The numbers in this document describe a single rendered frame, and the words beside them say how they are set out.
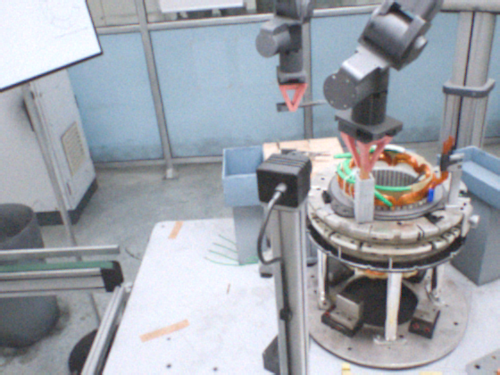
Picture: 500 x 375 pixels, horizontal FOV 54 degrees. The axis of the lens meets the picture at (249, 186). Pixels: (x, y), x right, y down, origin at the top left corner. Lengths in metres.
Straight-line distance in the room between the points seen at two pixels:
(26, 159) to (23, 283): 1.61
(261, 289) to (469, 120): 0.70
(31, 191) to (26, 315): 1.04
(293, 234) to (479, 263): 0.83
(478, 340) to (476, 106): 0.59
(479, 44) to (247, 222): 0.73
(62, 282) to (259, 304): 0.62
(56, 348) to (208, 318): 1.33
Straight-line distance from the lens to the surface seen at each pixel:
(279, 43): 1.12
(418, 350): 1.12
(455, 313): 1.21
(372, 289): 1.27
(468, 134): 1.44
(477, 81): 1.40
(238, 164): 1.35
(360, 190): 0.90
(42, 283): 1.59
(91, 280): 1.53
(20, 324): 2.43
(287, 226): 0.50
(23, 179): 3.22
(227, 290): 1.28
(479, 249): 1.27
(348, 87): 0.73
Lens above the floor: 1.61
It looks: 29 degrees down
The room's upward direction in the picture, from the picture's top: 5 degrees counter-clockwise
